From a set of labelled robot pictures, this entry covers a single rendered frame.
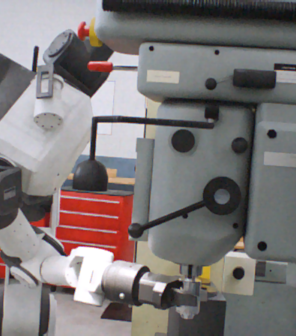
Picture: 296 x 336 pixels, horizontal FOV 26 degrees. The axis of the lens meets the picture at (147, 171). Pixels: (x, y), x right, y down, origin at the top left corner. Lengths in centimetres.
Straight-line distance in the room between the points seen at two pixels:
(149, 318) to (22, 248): 165
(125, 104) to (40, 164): 899
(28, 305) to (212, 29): 101
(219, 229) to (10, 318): 84
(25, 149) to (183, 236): 46
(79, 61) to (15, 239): 47
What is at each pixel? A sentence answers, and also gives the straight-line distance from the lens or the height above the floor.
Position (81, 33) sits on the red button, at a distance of 131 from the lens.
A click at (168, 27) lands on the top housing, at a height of 175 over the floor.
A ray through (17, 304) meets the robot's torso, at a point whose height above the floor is 106.
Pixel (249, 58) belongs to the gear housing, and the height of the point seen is 171.
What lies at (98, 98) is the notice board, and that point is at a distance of 1051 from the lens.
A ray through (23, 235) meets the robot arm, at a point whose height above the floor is 130.
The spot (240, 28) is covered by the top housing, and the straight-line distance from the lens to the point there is 117.
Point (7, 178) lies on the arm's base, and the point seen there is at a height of 144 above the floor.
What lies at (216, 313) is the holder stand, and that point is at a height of 112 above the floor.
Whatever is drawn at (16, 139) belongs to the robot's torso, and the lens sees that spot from 147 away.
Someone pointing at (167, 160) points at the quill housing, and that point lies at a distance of 119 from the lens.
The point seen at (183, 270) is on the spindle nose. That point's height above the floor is 129.
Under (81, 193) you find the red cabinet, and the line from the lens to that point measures 596.
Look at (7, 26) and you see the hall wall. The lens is 1108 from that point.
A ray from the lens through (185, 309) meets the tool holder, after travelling 130.
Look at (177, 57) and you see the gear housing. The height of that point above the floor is 170.
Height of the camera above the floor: 155
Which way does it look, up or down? 3 degrees down
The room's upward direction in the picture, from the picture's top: 4 degrees clockwise
